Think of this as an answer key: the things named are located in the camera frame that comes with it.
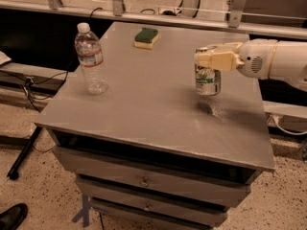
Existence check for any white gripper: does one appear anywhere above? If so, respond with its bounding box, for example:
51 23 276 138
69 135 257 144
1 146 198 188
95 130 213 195
194 39 277 80

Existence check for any silver green 7up can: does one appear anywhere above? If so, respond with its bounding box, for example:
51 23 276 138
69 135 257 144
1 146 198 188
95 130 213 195
194 45 221 96

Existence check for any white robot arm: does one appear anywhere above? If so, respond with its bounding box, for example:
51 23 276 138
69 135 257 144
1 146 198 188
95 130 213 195
194 39 307 91

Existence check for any white power strip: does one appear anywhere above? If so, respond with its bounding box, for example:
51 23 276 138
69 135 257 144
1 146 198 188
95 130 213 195
158 7 177 16

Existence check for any green yellow sponge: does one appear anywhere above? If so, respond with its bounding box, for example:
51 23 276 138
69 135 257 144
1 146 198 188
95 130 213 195
133 28 159 50

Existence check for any grey drawer cabinet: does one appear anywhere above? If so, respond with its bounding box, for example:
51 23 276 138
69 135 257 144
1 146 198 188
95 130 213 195
36 22 274 230

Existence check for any clear plastic water bottle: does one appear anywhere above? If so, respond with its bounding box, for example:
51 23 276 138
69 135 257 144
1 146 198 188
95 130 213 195
74 22 107 95

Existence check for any black stand leg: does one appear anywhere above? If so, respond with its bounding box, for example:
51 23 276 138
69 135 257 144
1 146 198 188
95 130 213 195
7 127 42 180

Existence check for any black shoe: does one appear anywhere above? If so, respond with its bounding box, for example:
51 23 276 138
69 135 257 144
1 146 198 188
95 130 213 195
0 203 28 230

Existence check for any white cable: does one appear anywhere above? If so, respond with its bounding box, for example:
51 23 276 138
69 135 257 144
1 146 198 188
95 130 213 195
271 113 307 136

